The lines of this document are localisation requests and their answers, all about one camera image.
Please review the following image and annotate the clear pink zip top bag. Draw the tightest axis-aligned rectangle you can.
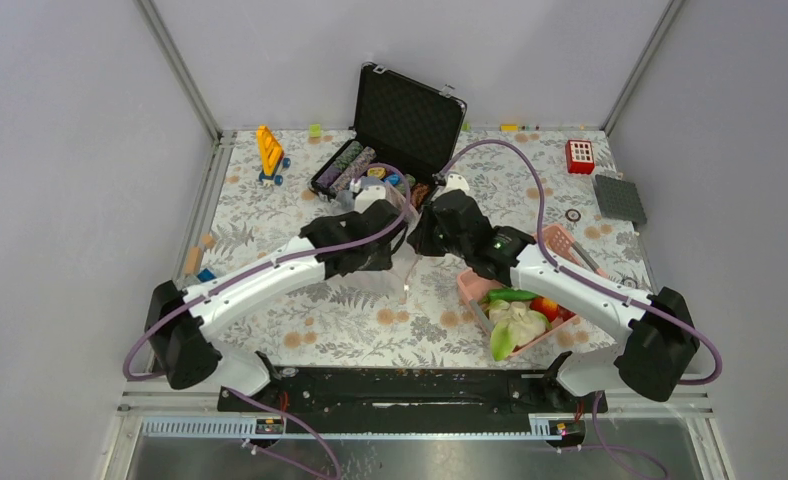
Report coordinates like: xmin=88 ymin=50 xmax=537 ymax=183
xmin=336 ymin=176 xmax=420 ymax=304

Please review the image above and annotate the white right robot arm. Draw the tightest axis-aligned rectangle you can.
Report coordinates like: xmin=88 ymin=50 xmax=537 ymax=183
xmin=408 ymin=190 xmax=700 ymax=412

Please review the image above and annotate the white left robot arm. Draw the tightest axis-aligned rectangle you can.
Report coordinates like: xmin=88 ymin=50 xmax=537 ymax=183
xmin=137 ymin=200 xmax=407 ymax=411

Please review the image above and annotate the green toy pepper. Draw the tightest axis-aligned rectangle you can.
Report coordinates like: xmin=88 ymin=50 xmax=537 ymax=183
xmin=482 ymin=288 xmax=539 ymax=303

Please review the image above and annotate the pink plastic basket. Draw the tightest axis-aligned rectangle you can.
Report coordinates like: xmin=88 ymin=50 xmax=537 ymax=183
xmin=457 ymin=224 xmax=607 ymax=359

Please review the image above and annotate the black poker chip case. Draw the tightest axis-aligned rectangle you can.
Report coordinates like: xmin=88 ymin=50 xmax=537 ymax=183
xmin=309 ymin=62 xmax=467 ymax=210

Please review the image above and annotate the loose poker chip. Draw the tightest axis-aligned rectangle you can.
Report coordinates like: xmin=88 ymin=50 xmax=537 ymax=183
xmin=620 ymin=277 xmax=638 ymax=289
xmin=565 ymin=209 xmax=581 ymax=223

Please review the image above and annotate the green toy leaf vegetable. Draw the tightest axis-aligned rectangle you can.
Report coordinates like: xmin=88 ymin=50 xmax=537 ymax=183
xmin=490 ymin=322 xmax=517 ymax=362

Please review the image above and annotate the red toy block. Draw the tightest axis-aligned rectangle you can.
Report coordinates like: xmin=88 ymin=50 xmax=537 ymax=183
xmin=565 ymin=139 xmax=595 ymax=175

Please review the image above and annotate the yellow toy ladder cart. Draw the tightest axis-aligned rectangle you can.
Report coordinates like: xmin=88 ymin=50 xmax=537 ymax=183
xmin=256 ymin=125 xmax=291 ymax=186

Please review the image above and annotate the grey building baseplate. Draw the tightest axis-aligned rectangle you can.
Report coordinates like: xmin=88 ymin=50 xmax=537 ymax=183
xmin=593 ymin=174 xmax=647 ymax=226

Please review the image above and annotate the blue toy block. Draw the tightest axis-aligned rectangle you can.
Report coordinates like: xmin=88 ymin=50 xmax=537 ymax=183
xmin=196 ymin=268 xmax=217 ymax=283

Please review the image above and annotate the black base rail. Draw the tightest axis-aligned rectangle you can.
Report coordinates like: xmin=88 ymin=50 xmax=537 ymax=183
xmin=253 ymin=367 xmax=608 ymax=434

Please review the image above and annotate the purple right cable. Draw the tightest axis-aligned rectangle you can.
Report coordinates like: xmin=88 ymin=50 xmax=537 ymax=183
xmin=438 ymin=139 xmax=725 ymax=387

